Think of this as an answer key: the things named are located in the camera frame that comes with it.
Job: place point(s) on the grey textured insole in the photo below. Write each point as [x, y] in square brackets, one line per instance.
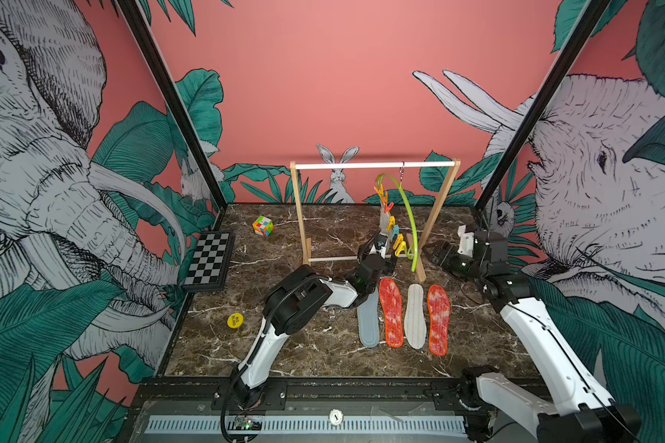
[415, 328]

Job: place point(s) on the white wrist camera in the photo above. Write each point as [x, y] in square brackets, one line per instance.
[466, 235]
[378, 245]

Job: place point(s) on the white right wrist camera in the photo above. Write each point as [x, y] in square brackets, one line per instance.
[466, 235]

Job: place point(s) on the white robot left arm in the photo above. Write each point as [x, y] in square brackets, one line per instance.
[289, 307]

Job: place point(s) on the white perforated rail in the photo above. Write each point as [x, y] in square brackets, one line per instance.
[269, 425]

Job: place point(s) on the white smooth insole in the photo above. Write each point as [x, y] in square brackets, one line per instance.
[368, 322]

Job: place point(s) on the red orange-edged insole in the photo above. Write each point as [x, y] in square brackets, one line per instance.
[392, 307]
[439, 311]

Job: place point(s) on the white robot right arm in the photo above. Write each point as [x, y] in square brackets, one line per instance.
[579, 409]

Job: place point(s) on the wooden hanger rack frame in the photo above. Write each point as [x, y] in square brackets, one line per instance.
[335, 239]

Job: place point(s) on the colourful puzzle cube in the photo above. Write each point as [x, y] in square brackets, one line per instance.
[263, 226]

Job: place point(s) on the black white checkerboard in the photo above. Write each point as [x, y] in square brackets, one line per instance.
[211, 258]

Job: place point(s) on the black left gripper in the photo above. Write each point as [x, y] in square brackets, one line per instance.
[363, 259]

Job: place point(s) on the yellow round sticker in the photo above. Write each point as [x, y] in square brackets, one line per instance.
[235, 320]

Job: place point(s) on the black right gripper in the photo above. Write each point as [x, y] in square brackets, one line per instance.
[449, 259]

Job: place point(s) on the yellow-edged insole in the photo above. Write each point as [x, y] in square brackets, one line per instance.
[386, 220]

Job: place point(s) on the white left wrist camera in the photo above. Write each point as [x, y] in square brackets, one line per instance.
[378, 245]

